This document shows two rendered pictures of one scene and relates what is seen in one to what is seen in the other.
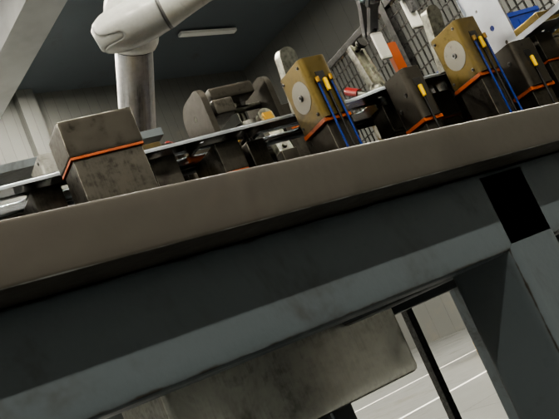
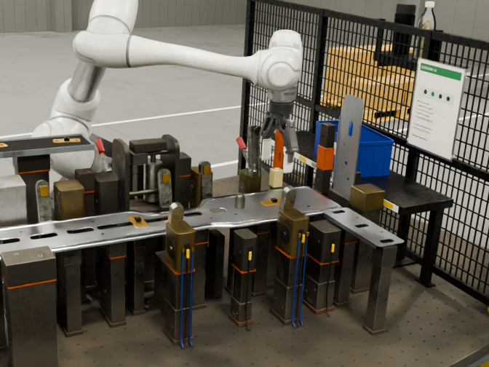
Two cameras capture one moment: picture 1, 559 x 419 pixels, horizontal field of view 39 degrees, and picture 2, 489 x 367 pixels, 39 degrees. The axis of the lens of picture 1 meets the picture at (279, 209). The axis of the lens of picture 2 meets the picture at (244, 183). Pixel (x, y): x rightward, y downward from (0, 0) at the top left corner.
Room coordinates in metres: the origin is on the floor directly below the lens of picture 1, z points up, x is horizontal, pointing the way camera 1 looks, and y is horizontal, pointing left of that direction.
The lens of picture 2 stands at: (-0.37, -0.30, 1.80)
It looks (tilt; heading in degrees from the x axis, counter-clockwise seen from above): 19 degrees down; 0
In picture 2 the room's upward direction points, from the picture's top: 3 degrees clockwise
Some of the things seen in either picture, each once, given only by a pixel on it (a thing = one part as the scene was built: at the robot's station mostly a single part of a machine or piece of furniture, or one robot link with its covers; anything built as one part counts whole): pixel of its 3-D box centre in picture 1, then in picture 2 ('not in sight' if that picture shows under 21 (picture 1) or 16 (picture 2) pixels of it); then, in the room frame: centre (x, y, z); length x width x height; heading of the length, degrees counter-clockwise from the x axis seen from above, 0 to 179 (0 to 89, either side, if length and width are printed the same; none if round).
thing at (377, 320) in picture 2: not in sight; (379, 287); (1.48, -0.73, 0.84); 0.05 x 0.05 x 0.29; 29
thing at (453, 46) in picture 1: (494, 102); (292, 269); (1.52, -0.47, 0.87); 0.12 x 0.07 x 0.35; 29
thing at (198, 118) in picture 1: (264, 188); (145, 210); (1.73, 0.01, 0.94); 0.18 x 0.13 x 0.49; 119
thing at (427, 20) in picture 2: not in sight; (426, 30); (2.14, -0.92, 1.53); 0.07 x 0.07 x 0.20
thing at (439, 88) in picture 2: not in sight; (436, 108); (1.92, -0.94, 1.30); 0.23 x 0.02 x 0.31; 29
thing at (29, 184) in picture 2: not in sight; (33, 215); (1.69, 0.36, 0.92); 0.10 x 0.08 x 0.45; 119
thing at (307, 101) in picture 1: (343, 150); (180, 285); (1.37, -0.15, 0.87); 0.12 x 0.07 x 0.35; 29
